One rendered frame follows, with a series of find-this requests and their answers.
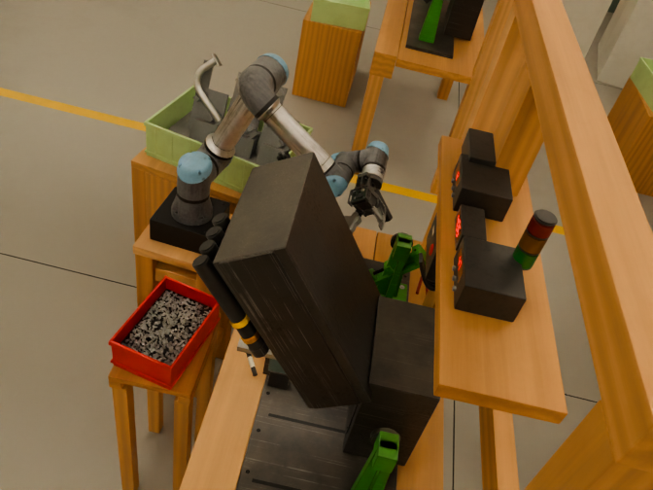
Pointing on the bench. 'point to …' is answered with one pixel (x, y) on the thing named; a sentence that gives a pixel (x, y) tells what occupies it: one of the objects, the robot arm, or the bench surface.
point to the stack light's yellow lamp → (531, 244)
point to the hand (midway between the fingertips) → (364, 235)
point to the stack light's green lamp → (524, 259)
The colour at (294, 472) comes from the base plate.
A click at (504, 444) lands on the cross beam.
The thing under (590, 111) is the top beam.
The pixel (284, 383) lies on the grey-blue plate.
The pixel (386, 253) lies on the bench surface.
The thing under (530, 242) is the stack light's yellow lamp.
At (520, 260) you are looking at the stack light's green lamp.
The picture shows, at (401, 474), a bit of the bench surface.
